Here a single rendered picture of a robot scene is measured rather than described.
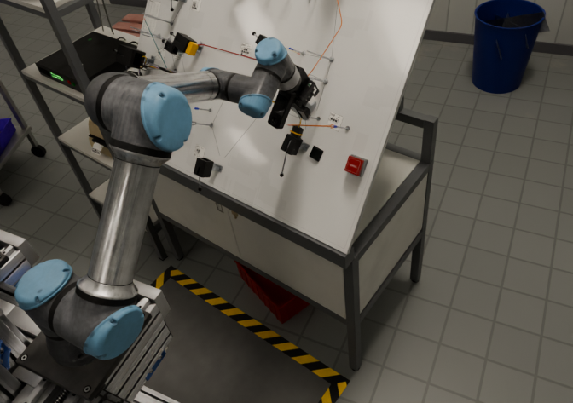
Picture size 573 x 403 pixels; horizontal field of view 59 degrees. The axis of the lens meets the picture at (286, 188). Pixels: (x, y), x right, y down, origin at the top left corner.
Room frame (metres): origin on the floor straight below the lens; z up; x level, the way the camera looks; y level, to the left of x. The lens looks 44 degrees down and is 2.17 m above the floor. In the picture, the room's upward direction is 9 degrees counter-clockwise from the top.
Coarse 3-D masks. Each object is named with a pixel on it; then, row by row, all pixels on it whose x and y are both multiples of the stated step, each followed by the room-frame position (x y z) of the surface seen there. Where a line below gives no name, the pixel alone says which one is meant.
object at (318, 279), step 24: (240, 216) 1.39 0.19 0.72; (240, 240) 1.42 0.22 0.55; (264, 240) 1.31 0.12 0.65; (288, 240) 1.22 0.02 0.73; (264, 264) 1.34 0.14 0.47; (288, 264) 1.24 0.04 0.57; (312, 264) 1.15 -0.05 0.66; (312, 288) 1.16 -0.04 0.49; (336, 288) 1.08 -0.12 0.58; (336, 312) 1.09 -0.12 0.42
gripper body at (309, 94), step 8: (304, 72) 1.23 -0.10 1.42; (304, 80) 1.23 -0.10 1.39; (296, 88) 1.18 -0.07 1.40; (304, 88) 1.23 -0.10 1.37; (312, 88) 1.23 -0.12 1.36; (296, 96) 1.21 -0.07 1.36; (304, 96) 1.21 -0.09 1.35; (312, 96) 1.25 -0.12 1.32; (296, 104) 1.20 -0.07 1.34; (304, 104) 1.21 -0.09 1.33
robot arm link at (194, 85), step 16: (96, 80) 0.87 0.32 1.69; (160, 80) 1.00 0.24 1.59; (176, 80) 1.03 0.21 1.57; (192, 80) 1.07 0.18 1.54; (208, 80) 1.10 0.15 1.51; (224, 80) 1.14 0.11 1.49; (96, 96) 0.83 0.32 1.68; (192, 96) 1.04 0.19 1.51; (208, 96) 1.09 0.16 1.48; (224, 96) 1.12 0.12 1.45
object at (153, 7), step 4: (152, 0) 2.07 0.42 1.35; (148, 4) 2.07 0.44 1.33; (152, 4) 2.06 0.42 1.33; (156, 4) 2.05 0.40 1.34; (160, 4) 2.03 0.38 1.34; (148, 8) 2.06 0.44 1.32; (152, 8) 2.05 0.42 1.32; (156, 8) 2.04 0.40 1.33; (148, 12) 2.05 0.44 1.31; (152, 12) 2.04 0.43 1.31; (156, 12) 2.03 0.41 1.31; (156, 16) 2.02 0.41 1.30; (148, 20) 2.03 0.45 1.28; (152, 20) 2.02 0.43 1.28; (156, 20) 2.00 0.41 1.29; (144, 24) 2.04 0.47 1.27; (148, 24) 2.02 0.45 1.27; (152, 24) 2.01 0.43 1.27; (144, 28) 2.03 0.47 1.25; (152, 28) 2.00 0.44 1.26
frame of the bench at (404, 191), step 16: (432, 160) 1.45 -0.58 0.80; (416, 176) 1.38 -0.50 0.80; (400, 192) 1.31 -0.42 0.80; (384, 208) 1.24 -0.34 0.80; (160, 224) 1.85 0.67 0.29; (176, 224) 1.74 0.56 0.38; (368, 224) 1.18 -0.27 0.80; (384, 224) 1.18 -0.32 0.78; (176, 240) 1.84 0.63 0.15; (208, 240) 1.58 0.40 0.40; (368, 240) 1.11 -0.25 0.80; (416, 240) 1.40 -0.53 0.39; (176, 256) 1.83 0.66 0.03; (416, 256) 1.45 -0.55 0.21; (256, 272) 1.38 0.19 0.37; (352, 272) 1.03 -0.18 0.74; (416, 272) 1.44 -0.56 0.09; (288, 288) 1.26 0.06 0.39; (352, 288) 1.03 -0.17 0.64; (384, 288) 1.19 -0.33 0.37; (320, 304) 1.15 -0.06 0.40; (352, 304) 1.03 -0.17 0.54; (368, 304) 1.11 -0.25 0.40; (352, 320) 1.04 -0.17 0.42; (352, 336) 1.04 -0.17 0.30; (352, 352) 1.04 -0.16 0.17; (352, 368) 1.05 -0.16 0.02
